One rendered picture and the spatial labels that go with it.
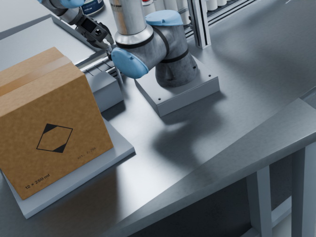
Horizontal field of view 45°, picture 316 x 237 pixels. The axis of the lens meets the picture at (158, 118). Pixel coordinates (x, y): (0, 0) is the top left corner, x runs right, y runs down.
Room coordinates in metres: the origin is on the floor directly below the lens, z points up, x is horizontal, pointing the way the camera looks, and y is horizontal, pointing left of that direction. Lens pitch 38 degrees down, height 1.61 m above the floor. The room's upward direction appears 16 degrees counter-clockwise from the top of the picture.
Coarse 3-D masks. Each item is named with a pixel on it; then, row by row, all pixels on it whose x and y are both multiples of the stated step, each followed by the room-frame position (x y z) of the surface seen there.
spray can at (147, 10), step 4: (144, 0) 1.42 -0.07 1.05; (148, 0) 1.42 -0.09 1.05; (152, 0) 1.43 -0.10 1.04; (144, 4) 1.42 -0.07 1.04; (148, 4) 1.41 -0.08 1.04; (152, 4) 1.42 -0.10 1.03; (144, 8) 1.42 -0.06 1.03; (148, 8) 1.41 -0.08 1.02; (152, 8) 1.42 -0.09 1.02; (144, 12) 1.42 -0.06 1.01; (148, 12) 1.41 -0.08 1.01; (152, 12) 1.41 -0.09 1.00
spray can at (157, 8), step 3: (153, 0) 1.45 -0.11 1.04; (156, 0) 1.44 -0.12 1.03; (159, 0) 1.44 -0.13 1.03; (162, 0) 1.45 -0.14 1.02; (156, 3) 1.44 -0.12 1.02; (159, 3) 1.44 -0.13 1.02; (162, 3) 1.45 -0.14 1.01; (156, 6) 1.44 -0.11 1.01; (159, 6) 1.44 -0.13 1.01; (162, 6) 1.45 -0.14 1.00; (156, 9) 1.45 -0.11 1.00; (159, 9) 1.44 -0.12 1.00; (162, 9) 1.45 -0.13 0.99; (165, 9) 1.46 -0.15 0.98
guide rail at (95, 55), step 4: (184, 8) 1.46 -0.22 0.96; (180, 12) 1.45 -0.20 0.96; (112, 44) 1.33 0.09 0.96; (104, 48) 1.31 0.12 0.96; (108, 48) 1.31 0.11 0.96; (112, 48) 1.32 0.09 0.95; (96, 52) 1.30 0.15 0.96; (100, 52) 1.29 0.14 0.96; (104, 52) 1.30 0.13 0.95; (88, 56) 1.28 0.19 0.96; (92, 56) 1.28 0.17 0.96; (96, 56) 1.29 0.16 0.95; (80, 60) 1.27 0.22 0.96; (84, 60) 1.27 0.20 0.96; (88, 60) 1.27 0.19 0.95; (76, 64) 1.25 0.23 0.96; (80, 64) 1.26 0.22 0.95
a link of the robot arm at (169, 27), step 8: (152, 16) 1.13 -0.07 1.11; (160, 16) 1.11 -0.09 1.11; (168, 16) 1.09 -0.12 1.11; (176, 16) 1.09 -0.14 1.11; (152, 24) 1.08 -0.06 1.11; (160, 24) 1.07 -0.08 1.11; (168, 24) 1.07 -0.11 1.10; (176, 24) 1.08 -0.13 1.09; (160, 32) 1.06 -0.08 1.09; (168, 32) 1.06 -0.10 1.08; (176, 32) 1.08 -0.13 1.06; (184, 32) 1.11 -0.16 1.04; (168, 40) 1.05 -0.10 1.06; (176, 40) 1.07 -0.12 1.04; (184, 40) 1.09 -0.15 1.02; (168, 48) 1.04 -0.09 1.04; (176, 48) 1.07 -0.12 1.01; (184, 48) 1.09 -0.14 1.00; (168, 56) 1.07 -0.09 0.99; (176, 56) 1.07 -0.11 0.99
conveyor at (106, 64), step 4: (232, 0) 1.60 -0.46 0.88; (236, 0) 1.58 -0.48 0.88; (228, 4) 1.57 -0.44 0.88; (220, 8) 1.55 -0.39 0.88; (208, 12) 1.54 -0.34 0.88; (212, 12) 1.53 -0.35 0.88; (184, 28) 1.46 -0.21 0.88; (104, 60) 1.38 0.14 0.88; (108, 60) 1.37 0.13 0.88; (96, 64) 1.36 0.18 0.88; (100, 64) 1.35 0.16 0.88; (104, 64) 1.34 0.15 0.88; (108, 64) 1.33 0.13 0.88; (112, 64) 1.32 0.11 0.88; (88, 68) 1.35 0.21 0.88; (92, 68) 1.34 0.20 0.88; (96, 68) 1.33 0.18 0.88; (100, 68) 1.32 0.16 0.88; (104, 68) 1.31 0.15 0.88; (108, 68) 1.30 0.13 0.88; (84, 72) 1.32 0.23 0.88; (88, 72) 1.31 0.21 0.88; (92, 72) 1.31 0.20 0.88; (96, 72) 1.30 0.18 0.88; (88, 76) 1.29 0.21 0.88
